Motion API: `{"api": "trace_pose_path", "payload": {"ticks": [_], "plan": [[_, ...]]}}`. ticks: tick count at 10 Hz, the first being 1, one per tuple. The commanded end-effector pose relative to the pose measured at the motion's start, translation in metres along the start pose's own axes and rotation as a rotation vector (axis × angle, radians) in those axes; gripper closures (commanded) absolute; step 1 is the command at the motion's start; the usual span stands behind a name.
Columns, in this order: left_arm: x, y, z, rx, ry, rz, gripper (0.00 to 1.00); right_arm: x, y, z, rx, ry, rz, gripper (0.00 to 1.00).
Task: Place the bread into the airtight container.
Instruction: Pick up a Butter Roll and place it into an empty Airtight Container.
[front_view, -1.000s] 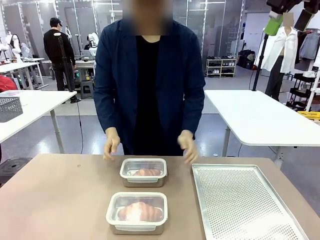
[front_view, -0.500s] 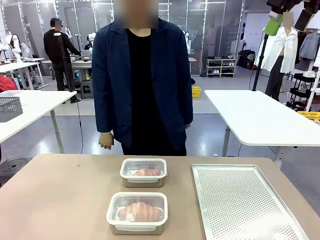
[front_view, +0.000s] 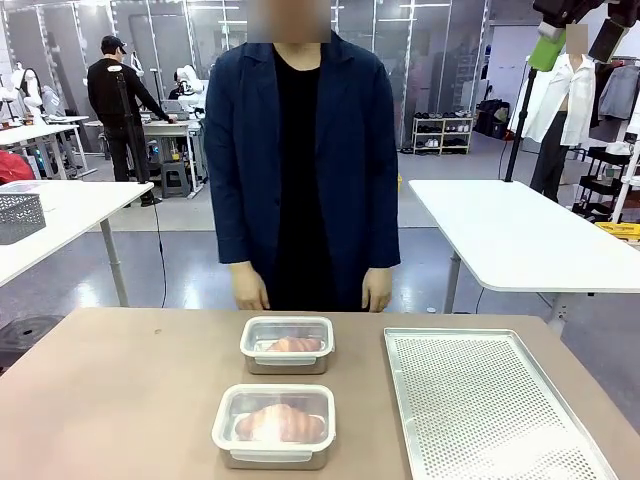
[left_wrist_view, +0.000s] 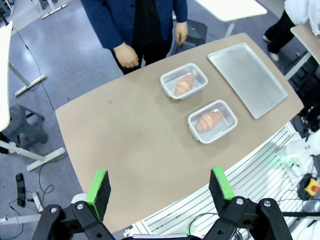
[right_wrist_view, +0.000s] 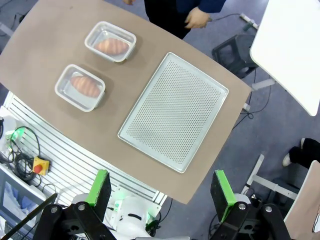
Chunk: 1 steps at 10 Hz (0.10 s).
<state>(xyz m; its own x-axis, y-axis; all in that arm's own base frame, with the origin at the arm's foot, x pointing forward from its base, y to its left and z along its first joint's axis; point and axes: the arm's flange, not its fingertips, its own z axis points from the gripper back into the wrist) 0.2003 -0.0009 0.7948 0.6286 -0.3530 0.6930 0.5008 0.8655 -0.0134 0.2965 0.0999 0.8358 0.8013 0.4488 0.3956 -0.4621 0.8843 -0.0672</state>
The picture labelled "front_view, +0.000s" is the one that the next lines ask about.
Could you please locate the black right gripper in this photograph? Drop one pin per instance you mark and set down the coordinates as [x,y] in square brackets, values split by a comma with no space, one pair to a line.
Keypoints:
[565,10]

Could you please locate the clear lid white rim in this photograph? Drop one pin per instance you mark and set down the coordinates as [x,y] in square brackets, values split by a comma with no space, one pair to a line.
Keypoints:
[287,327]
[272,397]

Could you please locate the golden croissant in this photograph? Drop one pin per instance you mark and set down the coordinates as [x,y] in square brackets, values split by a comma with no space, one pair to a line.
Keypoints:
[280,422]
[292,345]

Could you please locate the person's right forearm navy sleeve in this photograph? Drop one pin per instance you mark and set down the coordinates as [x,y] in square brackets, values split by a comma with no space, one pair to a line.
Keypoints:
[232,225]

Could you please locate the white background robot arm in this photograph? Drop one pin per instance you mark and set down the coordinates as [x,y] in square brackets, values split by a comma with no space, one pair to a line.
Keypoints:
[190,85]

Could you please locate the person's left forearm navy sleeve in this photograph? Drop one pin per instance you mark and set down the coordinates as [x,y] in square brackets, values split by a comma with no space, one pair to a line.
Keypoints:
[385,225]

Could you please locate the steel airtight container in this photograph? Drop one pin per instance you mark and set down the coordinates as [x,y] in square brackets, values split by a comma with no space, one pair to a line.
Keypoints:
[287,365]
[272,460]

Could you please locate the person's left hand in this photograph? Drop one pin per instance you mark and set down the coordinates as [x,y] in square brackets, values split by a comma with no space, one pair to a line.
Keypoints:
[377,290]

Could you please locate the person's right hand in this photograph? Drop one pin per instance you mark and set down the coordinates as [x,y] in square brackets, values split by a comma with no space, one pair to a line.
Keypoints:
[250,287]

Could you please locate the grey hanging jacket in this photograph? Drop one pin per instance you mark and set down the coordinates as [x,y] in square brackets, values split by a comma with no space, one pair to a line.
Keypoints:
[620,92]

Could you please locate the black stand pole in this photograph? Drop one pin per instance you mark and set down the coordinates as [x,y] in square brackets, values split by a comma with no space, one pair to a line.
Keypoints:
[520,130]

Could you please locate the black bag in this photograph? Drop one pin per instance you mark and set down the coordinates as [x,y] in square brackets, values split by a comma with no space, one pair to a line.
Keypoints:
[492,117]

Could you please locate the black utility cart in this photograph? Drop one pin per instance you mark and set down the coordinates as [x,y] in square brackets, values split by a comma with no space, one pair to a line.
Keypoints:
[602,180]

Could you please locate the wooden shoe rack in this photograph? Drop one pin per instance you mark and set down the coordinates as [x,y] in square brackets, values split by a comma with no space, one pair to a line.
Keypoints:
[442,135]

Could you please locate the yellow plastic crate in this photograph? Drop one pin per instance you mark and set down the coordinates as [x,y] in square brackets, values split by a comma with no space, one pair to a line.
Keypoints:
[620,231]

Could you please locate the white table rounded corners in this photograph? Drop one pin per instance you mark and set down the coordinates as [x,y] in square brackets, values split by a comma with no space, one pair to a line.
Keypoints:
[525,235]

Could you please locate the person in navy jacket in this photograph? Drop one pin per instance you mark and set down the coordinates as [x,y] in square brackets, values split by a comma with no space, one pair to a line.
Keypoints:
[250,150]

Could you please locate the perforated aluminium baking tray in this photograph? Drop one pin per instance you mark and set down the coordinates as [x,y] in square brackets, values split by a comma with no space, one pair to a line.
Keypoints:
[490,400]

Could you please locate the grey workbench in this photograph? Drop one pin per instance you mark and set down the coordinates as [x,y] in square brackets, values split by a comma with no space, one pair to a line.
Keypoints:
[170,127]

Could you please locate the grey plastic stool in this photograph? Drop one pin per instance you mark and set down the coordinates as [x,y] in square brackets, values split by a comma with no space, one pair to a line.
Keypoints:
[176,180]

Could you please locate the man in black cap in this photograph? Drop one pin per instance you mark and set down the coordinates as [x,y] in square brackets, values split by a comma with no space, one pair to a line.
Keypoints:
[112,95]

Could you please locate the white table with basket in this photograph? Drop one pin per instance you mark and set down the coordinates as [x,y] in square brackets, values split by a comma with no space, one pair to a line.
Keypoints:
[75,215]

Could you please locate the white background desk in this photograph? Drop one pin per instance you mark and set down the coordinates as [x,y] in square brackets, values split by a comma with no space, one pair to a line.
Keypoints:
[35,132]

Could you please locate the red fabric item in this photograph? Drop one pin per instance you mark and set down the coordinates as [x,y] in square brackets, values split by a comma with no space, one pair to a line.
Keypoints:
[15,167]

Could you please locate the grey mesh basket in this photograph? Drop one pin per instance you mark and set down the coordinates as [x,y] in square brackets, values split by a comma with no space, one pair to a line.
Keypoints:
[20,217]

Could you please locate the black round floor base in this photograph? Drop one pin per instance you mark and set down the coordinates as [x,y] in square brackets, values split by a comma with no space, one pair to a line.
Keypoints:
[27,340]

